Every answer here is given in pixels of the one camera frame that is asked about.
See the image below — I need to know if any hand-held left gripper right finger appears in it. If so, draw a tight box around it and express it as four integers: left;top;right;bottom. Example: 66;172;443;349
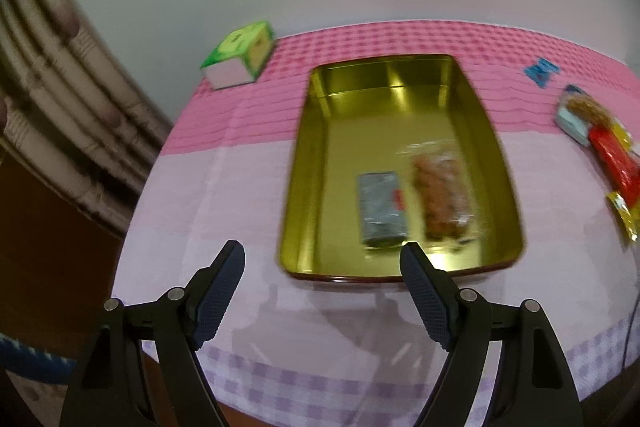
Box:
399;242;583;427

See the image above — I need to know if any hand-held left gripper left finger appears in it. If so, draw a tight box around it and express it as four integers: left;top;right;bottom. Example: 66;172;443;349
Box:
60;240;246;427

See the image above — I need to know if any gold metal tin box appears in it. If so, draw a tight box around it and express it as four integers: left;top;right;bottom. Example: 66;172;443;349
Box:
276;53;527;284

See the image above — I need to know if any yellow snack packet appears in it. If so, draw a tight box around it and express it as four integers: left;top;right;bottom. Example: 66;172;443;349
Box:
606;191;640;249

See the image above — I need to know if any clear packet of orange snacks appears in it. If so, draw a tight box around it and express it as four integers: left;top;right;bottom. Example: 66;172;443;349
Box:
397;142;486;250

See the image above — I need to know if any pink checked tablecloth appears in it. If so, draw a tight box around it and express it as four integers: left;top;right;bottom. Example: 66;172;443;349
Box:
111;19;640;427

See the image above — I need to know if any grey snack packet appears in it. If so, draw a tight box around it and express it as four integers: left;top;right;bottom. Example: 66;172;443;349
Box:
356;171;410;249

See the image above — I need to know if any brown wooden cabinet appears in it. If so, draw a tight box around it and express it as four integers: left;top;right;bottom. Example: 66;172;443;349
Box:
0;147;126;358

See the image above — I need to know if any blue fabric object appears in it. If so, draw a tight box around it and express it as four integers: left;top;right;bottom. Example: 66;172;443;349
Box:
0;332;76;385

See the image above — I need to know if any light blue snack packet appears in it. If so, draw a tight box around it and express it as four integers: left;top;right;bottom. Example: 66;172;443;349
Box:
554;84;626;148

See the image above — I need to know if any red snack packet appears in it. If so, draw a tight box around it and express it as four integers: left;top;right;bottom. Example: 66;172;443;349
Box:
587;122;640;192

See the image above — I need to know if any green tissue box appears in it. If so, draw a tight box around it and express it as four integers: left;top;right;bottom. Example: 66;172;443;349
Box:
200;20;277;92

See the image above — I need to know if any blue wrapped candy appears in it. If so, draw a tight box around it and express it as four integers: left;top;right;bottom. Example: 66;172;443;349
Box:
523;58;560;88

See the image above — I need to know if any striped beige curtain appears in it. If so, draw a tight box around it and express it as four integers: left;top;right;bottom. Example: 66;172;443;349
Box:
0;0;173;238

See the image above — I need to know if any black cable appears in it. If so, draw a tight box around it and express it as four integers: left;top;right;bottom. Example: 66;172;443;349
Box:
617;307;640;368

